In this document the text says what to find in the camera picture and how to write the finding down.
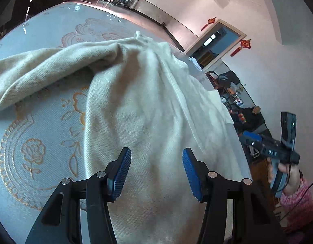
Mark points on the floral lace tablecloth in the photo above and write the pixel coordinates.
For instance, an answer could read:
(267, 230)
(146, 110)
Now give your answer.
(44, 142)

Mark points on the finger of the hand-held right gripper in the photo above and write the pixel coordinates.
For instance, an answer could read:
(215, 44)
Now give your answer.
(251, 136)

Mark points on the large red knot ornament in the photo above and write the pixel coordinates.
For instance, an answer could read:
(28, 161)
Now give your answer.
(242, 45)

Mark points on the brown wooden chair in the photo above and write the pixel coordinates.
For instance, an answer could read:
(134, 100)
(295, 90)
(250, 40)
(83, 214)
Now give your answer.
(212, 78)

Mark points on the cluttered side table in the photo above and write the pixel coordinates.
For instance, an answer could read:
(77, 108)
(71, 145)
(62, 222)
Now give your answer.
(235, 95)

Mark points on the wooden door frame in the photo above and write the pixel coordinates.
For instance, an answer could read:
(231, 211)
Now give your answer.
(223, 25)

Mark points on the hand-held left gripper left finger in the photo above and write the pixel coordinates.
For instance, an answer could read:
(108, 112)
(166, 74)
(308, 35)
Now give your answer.
(120, 174)

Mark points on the person's right hand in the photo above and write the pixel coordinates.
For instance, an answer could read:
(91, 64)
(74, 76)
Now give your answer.
(291, 176)

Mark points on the small red knot ornament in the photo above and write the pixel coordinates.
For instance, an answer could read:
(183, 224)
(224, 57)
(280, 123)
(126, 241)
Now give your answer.
(208, 23)

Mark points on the black office chair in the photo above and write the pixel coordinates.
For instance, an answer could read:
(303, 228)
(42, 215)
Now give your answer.
(228, 77)

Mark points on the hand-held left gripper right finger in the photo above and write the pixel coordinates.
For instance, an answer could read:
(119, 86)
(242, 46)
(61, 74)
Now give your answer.
(190, 174)

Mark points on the cream knitted sweater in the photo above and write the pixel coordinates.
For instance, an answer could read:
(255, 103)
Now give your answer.
(146, 122)

